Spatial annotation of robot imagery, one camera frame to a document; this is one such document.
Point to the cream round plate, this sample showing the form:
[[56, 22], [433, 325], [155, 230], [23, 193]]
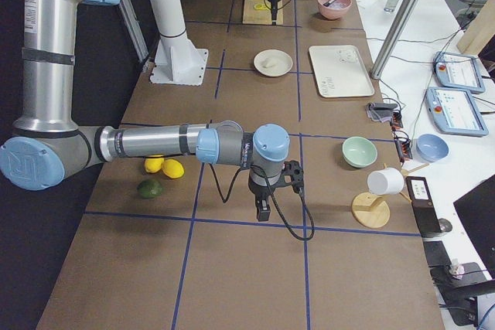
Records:
[[283, 66]]

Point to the white bear tray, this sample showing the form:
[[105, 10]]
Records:
[[340, 72]]

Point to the lemon slice top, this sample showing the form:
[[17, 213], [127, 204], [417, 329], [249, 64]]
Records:
[[260, 6]]

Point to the bamboo cutting board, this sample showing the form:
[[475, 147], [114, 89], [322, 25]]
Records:
[[256, 17]]

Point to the pink bowl with ice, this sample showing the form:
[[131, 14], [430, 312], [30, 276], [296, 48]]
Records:
[[335, 10]]

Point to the yellow lemon lower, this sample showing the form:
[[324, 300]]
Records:
[[173, 169]]

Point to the yellow lemon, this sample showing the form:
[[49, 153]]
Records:
[[153, 164], [173, 169]]

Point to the wooden mug stand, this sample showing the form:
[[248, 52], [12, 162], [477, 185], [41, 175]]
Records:
[[371, 210]]

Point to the mint green bowl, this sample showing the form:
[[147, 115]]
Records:
[[359, 152]]

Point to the green lime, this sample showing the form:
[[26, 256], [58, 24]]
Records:
[[150, 188]]

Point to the yellow lemon upper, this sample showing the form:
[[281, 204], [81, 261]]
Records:
[[153, 164]]

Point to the white mug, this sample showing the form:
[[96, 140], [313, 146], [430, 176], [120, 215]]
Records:
[[387, 181]]

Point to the grey folded cloth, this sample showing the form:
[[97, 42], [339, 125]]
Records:
[[381, 112]]

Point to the black labelled box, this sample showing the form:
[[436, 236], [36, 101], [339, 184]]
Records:
[[422, 205]]

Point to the blue bowl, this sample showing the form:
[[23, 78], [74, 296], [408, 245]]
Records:
[[431, 147]]

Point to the teach pendant far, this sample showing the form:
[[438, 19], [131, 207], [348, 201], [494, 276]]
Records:
[[458, 71]]

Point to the teach pendant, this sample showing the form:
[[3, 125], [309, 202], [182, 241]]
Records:
[[453, 111], [458, 71]]

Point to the teach pendant near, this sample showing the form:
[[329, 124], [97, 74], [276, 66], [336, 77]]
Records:
[[453, 111]]

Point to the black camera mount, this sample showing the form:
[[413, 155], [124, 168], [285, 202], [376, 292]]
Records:
[[293, 175]]

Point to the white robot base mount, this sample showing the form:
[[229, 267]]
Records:
[[178, 61]]

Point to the aluminium frame post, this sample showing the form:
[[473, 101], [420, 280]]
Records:
[[400, 20]]

